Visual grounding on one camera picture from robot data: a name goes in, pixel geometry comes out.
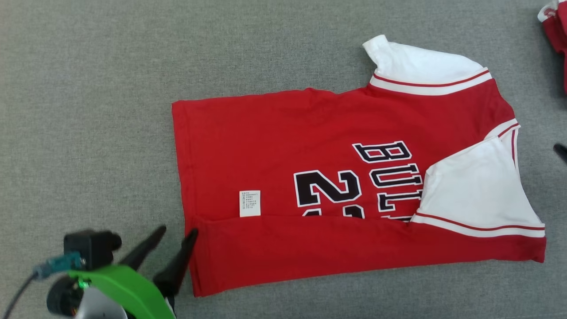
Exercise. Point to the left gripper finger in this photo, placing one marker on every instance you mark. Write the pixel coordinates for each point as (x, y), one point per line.
(144, 250)
(177, 270)

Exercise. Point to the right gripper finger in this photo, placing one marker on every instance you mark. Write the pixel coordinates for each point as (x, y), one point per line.
(561, 153)

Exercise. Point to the red white basketball jersey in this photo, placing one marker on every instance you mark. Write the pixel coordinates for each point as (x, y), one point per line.
(274, 141)

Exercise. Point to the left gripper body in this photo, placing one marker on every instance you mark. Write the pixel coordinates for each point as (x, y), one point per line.
(128, 292)

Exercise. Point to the grey fabric sofa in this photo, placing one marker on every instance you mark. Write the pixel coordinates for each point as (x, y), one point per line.
(88, 110)

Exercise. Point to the crumpled red white garment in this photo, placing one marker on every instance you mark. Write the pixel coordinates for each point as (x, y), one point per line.
(559, 35)

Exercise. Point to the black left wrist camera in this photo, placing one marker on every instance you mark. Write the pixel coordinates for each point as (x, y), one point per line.
(93, 248)

